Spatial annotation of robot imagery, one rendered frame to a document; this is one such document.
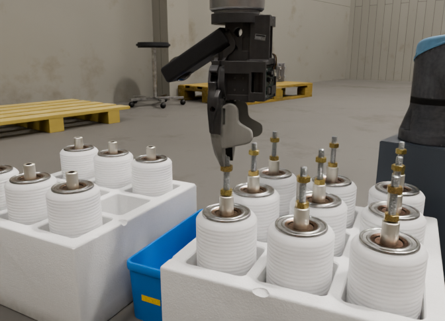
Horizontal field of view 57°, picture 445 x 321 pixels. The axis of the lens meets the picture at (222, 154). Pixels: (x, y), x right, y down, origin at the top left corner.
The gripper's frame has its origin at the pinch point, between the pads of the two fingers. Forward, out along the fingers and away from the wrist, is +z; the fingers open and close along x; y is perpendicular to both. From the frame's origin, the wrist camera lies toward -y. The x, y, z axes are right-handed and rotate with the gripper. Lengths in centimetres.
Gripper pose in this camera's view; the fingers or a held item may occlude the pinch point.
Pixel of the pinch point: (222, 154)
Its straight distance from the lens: 61.5
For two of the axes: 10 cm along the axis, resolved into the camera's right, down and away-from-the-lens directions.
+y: 9.5, 0.8, -3.2
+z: 0.0, 9.7, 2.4
